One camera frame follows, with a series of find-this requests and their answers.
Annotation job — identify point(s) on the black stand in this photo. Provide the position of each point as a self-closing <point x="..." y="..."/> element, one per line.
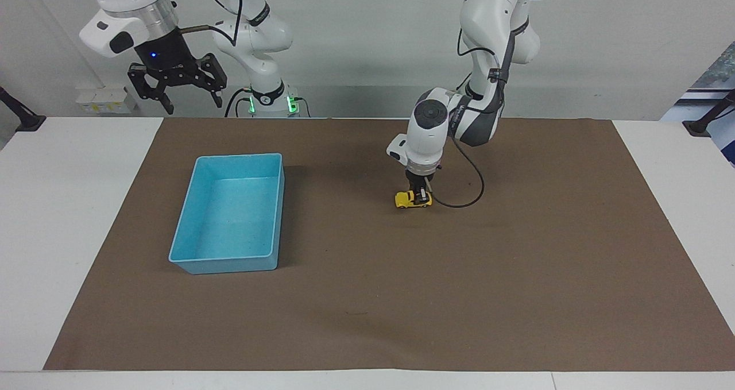
<point x="20" y="114"/>
<point x="706" y="120"/>

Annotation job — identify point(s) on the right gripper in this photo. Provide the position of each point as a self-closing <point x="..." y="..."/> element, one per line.
<point x="163" y="51"/>

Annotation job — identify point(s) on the light blue plastic bin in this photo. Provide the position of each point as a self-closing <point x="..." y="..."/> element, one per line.
<point x="229" y="217"/>

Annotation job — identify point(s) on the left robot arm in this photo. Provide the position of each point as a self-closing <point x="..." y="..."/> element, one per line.
<point x="488" y="11"/>

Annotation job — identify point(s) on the white wall socket box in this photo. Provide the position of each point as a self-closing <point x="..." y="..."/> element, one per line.
<point x="106" y="100"/>

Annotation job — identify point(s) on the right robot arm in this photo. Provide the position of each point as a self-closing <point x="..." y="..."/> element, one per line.
<point x="261" y="34"/>

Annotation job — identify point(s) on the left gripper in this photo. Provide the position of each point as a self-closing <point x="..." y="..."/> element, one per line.
<point x="418" y="180"/>

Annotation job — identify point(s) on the yellow toy beetle car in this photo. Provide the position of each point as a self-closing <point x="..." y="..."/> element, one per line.
<point x="406" y="200"/>

